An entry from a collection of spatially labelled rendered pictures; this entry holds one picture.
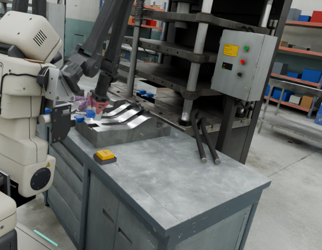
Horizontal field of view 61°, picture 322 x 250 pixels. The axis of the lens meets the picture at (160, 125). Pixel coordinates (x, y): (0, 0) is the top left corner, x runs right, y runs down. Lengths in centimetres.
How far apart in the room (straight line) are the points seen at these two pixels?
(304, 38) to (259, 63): 626
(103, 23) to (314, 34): 709
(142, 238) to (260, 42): 123
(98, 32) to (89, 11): 837
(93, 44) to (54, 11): 465
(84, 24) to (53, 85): 841
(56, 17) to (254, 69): 456
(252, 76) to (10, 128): 131
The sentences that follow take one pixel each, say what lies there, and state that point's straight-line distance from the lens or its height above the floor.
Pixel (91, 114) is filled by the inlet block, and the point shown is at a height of 96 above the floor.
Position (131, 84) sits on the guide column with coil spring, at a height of 91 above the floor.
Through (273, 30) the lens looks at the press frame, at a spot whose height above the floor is 153.
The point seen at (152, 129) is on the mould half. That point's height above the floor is 86.
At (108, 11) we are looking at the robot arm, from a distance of 111.
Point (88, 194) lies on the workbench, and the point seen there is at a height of 51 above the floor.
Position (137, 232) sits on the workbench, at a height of 60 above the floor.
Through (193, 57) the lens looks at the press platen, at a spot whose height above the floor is 127.
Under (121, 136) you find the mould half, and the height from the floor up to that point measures 84.
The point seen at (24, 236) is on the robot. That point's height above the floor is 28.
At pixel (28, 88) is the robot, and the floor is 114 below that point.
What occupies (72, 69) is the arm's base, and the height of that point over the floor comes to 122.
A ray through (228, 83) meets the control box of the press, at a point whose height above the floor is 115.
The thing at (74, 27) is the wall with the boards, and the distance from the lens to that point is 926.
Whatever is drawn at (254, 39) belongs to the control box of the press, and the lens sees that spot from 175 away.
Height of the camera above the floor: 141
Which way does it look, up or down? 19 degrees down
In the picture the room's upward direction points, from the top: 9 degrees clockwise
